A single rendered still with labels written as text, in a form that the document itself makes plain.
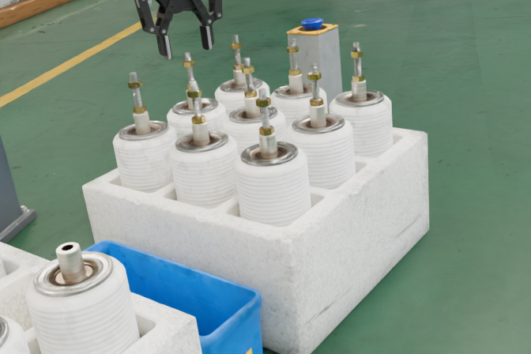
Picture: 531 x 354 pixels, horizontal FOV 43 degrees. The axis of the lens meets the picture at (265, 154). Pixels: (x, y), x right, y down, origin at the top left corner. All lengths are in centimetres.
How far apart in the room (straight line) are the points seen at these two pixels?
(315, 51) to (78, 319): 75
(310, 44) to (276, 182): 46
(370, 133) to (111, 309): 52
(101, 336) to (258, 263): 27
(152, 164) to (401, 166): 37
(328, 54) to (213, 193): 44
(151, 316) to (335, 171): 36
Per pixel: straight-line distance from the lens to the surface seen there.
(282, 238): 83
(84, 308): 66
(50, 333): 68
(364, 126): 103
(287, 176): 85
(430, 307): 101
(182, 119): 108
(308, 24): 127
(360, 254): 98
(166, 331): 71
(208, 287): 90
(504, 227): 121
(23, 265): 89
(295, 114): 109
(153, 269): 97
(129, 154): 101
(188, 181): 94
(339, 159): 95
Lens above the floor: 59
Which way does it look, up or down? 22 degrees down
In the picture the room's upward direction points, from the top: 7 degrees counter-clockwise
